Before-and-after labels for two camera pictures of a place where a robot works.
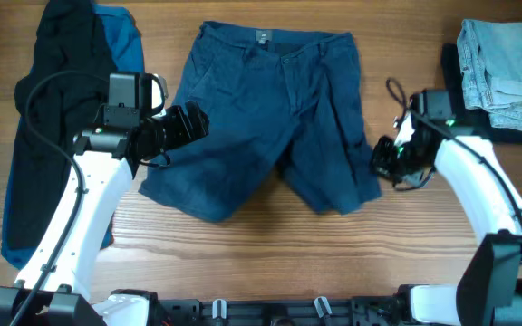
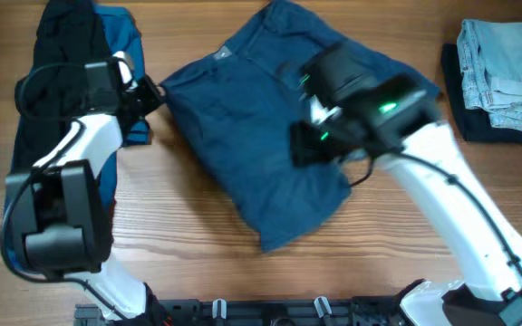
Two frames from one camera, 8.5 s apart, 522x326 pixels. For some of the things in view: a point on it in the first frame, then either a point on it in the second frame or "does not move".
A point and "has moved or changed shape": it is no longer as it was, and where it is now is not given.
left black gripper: [181, 128] → [139, 96]
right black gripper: [386, 159] → [304, 144]
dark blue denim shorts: [275, 101] has moved or changed shape
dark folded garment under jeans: [472, 119] does not move
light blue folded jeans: [506, 69] does not move
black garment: [72, 38] does not move
